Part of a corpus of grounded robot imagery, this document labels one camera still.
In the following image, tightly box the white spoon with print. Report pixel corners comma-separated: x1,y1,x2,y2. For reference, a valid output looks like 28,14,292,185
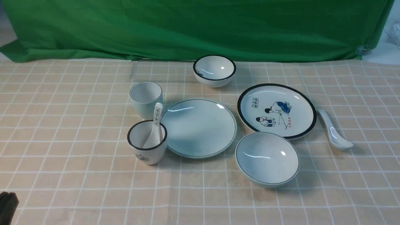
143,102,164,149

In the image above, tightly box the plain white plate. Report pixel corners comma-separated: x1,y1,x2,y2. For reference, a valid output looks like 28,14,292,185
161,98,238,159

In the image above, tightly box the beige checked tablecloth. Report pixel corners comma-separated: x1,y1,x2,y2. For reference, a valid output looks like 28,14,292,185
0,60,400,225

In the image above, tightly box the plain white ceramic spoon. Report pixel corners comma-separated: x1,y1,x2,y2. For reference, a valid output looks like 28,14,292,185
316,109,354,151

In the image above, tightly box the plain white ceramic cup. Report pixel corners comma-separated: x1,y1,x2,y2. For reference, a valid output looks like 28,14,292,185
129,82,163,120

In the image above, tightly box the wide white bowl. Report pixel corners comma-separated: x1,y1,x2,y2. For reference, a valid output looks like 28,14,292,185
235,132,300,188

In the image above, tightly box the metal binder clip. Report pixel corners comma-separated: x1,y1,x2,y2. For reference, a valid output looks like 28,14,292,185
355,45,371,57

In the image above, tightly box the black-rimmed white cup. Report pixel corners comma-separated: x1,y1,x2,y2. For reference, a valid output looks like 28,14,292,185
127,120,168,165

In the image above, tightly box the small black-rimmed white bowl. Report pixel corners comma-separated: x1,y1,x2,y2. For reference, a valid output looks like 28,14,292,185
192,55,236,88

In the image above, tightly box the green backdrop cloth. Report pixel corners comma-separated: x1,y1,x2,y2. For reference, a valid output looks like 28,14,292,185
1,0,394,63

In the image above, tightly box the black object at corner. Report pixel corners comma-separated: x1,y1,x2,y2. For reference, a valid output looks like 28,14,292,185
0,191,19,225

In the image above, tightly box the black-rimmed illustrated plate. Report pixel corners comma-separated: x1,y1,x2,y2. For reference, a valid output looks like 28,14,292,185
237,83,317,140

